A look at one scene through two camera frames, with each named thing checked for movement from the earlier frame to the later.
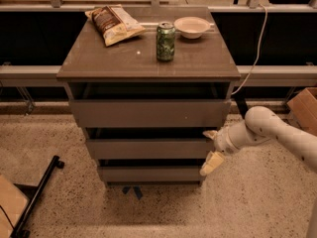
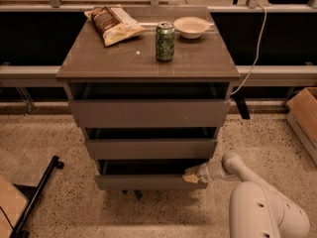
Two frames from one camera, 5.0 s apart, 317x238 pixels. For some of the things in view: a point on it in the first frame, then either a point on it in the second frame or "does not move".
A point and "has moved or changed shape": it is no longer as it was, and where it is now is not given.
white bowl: [192, 27] does not move
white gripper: [222, 142] → [203, 173]
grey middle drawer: [151, 149] does not move
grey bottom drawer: [151, 174] has moved or changed shape
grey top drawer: [150, 113] does not move
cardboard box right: [303, 107] does not move
